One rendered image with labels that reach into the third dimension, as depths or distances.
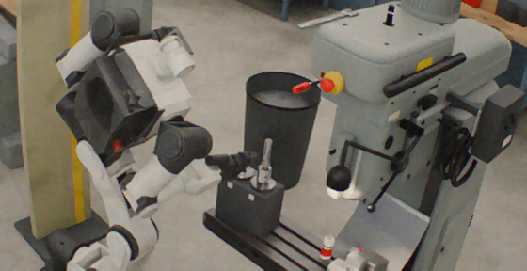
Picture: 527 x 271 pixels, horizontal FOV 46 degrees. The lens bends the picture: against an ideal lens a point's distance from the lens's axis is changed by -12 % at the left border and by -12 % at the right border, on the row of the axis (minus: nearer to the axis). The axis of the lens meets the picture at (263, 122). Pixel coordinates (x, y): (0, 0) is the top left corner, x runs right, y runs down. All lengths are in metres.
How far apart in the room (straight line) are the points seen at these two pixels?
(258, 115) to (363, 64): 2.42
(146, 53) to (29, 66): 1.35
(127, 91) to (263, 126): 2.33
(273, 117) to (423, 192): 1.74
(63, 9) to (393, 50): 1.91
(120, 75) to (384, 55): 0.73
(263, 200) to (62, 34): 1.41
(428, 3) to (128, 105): 0.94
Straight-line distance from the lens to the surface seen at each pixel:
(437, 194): 2.55
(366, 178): 2.11
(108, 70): 1.95
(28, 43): 3.27
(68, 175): 3.79
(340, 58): 1.85
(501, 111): 2.10
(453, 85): 2.31
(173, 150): 1.92
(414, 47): 1.91
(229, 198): 2.60
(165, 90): 2.01
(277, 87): 4.54
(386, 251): 2.66
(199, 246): 3.96
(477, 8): 5.94
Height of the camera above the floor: 2.58
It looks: 30 degrees down
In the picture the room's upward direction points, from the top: 8 degrees clockwise
